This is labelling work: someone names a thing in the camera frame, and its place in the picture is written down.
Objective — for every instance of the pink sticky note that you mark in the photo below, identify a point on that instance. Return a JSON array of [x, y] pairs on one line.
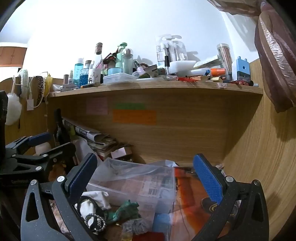
[[97, 106]]

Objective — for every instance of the yellow sponge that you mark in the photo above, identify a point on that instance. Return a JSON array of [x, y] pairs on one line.
[[127, 236]]

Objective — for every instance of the green sticky note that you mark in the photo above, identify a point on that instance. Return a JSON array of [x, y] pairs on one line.
[[129, 106]]

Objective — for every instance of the faceted bottle blue liquid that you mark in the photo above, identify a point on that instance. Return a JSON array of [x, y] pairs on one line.
[[85, 77]]

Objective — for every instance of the wooden shelf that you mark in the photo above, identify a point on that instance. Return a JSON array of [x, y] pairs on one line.
[[161, 89]]

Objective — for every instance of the white fluffy earmuffs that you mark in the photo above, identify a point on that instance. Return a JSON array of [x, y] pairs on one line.
[[12, 109]]

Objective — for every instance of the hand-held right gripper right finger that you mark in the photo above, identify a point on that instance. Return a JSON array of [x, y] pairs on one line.
[[208, 178]]

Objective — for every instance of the red felt pouch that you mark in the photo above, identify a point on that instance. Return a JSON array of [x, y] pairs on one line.
[[148, 238]]

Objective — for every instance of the white soap dish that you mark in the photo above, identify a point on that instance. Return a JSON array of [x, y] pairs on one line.
[[182, 66]]

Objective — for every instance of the rose brown cylinder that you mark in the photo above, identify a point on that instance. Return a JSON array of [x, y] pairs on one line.
[[66, 80]]

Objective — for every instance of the clear plastic storage box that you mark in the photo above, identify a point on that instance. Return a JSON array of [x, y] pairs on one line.
[[138, 193]]

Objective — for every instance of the stack of small books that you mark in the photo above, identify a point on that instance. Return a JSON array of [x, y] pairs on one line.
[[104, 148]]

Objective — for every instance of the dark patterned headband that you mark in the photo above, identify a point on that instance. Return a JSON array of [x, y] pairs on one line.
[[40, 90]]

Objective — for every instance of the rolled newspaper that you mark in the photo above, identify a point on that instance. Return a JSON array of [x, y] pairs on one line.
[[87, 133]]

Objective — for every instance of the light blue mouthwash bottle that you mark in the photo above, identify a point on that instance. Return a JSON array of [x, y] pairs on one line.
[[78, 68]]

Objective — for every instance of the red pen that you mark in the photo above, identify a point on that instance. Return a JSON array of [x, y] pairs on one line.
[[188, 79]]

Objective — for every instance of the toothbrush blister pack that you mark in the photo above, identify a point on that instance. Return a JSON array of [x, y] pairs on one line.
[[161, 49], [180, 49]]

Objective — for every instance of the clear tube of sticks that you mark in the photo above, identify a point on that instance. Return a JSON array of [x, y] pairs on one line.
[[224, 58]]

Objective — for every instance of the black mascara tube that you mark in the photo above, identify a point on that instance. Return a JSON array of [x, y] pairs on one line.
[[167, 63]]

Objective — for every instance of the grey scrunchie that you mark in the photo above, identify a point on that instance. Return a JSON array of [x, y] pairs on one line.
[[135, 226]]

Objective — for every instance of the white plastic bag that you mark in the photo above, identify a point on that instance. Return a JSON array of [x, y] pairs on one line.
[[82, 148]]

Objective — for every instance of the clear plastic bag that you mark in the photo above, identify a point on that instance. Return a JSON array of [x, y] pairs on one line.
[[129, 169]]

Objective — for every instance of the clear lidded plastic case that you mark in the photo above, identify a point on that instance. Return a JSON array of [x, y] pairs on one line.
[[119, 78]]

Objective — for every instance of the yellow hanging cloth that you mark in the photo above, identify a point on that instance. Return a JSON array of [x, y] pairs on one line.
[[47, 81]]

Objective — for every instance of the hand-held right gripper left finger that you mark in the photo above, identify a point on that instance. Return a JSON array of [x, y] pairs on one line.
[[83, 177]]

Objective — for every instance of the clear bottle illustrated label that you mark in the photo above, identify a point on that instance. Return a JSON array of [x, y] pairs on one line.
[[95, 75]]

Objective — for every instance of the dark brown test tube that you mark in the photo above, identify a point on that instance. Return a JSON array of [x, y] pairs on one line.
[[89, 85]]

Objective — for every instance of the small white card box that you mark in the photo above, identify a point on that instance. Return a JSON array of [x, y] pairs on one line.
[[121, 153]]

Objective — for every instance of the orange marker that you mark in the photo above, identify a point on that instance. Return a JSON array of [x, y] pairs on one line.
[[217, 71]]

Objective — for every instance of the mint green pump bottle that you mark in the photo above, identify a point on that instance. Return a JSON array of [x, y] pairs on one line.
[[119, 56]]

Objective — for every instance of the orange sticky note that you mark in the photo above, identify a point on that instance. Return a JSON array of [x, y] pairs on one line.
[[134, 117]]

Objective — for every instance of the blue plastic box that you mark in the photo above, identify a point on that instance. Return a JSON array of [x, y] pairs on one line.
[[241, 70]]

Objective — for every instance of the blue sponge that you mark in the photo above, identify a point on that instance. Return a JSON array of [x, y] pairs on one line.
[[161, 223]]

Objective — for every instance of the black elastic hair band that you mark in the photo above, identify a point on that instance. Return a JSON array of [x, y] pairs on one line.
[[79, 200]]

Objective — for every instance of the small white spray bottle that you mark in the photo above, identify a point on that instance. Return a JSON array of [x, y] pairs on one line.
[[71, 76]]

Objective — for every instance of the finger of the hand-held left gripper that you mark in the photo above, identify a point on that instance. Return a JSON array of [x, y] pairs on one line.
[[60, 151], [40, 138]]

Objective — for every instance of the white toy airplane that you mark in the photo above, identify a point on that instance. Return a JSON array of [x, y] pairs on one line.
[[68, 87]]

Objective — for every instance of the yellow green highlighter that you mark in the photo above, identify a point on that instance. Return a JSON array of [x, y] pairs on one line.
[[74, 129]]

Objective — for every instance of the green scrunchie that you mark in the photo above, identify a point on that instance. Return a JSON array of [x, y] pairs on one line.
[[124, 209]]

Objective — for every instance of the mauve curtain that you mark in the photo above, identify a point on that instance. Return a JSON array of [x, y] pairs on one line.
[[272, 58]]

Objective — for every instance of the light blue round tin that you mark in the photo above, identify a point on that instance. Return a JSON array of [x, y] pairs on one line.
[[114, 70]]

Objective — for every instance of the glass jar silver lid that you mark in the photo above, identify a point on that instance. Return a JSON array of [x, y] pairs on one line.
[[127, 61]]

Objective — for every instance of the wooden wall cabinet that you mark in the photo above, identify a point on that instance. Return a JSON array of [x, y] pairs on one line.
[[11, 55]]

